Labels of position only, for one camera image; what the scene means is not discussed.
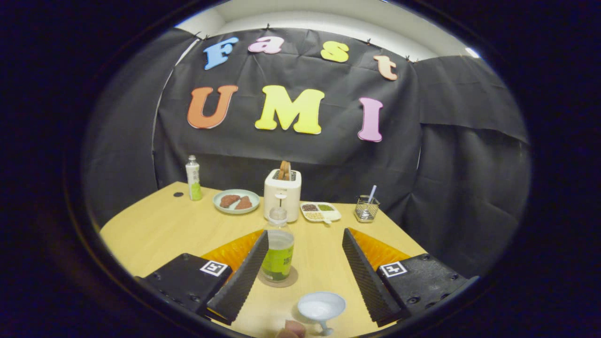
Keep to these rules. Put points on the white divided dish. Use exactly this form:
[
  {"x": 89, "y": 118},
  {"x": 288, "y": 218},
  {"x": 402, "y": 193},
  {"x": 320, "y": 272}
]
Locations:
[{"x": 321, "y": 215}]

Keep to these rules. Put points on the brown bread piece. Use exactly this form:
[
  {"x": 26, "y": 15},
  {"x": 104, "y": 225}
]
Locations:
[
  {"x": 228, "y": 201},
  {"x": 244, "y": 203}
]

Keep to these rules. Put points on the slim white green bottle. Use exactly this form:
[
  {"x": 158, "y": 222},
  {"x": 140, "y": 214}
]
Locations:
[{"x": 193, "y": 180}]

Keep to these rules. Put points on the clear juice bottle green label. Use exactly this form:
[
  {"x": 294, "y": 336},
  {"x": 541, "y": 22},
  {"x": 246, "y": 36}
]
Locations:
[{"x": 281, "y": 258}]

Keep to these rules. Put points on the pale green plate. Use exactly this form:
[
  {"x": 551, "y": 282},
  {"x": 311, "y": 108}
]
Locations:
[{"x": 235, "y": 211}]

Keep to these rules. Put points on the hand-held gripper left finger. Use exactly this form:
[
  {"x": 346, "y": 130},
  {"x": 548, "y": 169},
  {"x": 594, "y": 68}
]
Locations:
[{"x": 242, "y": 279}]

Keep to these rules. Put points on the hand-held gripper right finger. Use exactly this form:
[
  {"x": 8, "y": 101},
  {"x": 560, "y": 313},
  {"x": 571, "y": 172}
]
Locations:
[{"x": 366, "y": 277}]

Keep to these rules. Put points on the white toaster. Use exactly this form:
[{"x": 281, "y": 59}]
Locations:
[{"x": 281, "y": 195}]

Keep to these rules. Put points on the round brown coaster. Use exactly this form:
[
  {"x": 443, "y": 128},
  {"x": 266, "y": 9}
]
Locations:
[{"x": 293, "y": 280}]

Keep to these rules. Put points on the pale blue cup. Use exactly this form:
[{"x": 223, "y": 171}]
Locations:
[{"x": 321, "y": 307}]

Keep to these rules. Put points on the white straw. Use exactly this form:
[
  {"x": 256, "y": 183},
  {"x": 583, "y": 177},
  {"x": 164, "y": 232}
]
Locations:
[{"x": 372, "y": 192}]

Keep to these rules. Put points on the small ceiling light panel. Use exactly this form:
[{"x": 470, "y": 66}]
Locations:
[{"x": 473, "y": 52}]

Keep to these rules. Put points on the black backdrop cloth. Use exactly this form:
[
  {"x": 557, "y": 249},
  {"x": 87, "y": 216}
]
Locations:
[{"x": 305, "y": 155}]

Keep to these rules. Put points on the wooden table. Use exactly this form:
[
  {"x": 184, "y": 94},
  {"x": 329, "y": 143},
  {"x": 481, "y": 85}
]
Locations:
[{"x": 164, "y": 225}]

